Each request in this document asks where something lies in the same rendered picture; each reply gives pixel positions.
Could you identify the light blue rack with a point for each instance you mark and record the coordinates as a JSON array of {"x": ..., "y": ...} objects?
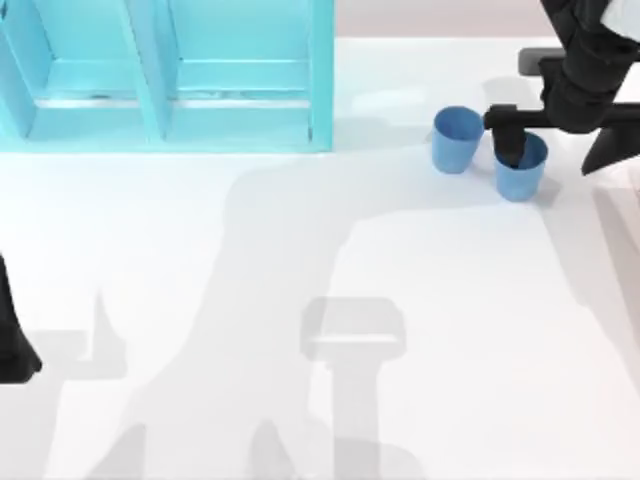
[{"x": 240, "y": 80}]

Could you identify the grey rounded box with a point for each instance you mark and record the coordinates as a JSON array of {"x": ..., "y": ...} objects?
[{"x": 532, "y": 61}]

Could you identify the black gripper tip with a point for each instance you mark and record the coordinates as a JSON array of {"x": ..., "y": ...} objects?
[{"x": 12, "y": 340}]

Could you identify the blue cup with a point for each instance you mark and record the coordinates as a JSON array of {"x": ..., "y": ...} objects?
[
  {"x": 452, "y": 150},
  {"x": 520, "y": 182}
]

